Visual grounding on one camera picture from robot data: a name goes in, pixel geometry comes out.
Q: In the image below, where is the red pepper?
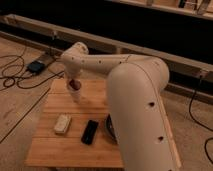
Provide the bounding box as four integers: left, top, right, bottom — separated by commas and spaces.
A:
69, 79, 81, 90

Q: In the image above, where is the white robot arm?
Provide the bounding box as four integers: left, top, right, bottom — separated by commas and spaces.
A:
61, 42, 180, 171

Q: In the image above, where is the dark ceramic bowl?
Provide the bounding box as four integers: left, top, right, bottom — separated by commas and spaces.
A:
105, 115, 117, 143

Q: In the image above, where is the blue power adapter box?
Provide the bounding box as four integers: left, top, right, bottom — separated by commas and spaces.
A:
27, 61, 45, 74

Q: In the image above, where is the white rectangular box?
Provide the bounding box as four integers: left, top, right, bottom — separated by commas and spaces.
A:
54, 114, 71, 134

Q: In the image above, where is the black remote control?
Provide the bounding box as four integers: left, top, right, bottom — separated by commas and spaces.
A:
81, 120, 98, 145

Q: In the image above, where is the wooden cutting board table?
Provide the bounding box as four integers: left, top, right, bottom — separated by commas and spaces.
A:
26, 79, 125, 170

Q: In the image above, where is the black floor cable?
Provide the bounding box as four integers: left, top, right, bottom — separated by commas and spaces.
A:
0, 43, 66, 90

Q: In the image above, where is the black cable right side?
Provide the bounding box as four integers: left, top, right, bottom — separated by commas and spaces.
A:
188, 75, 213, 165

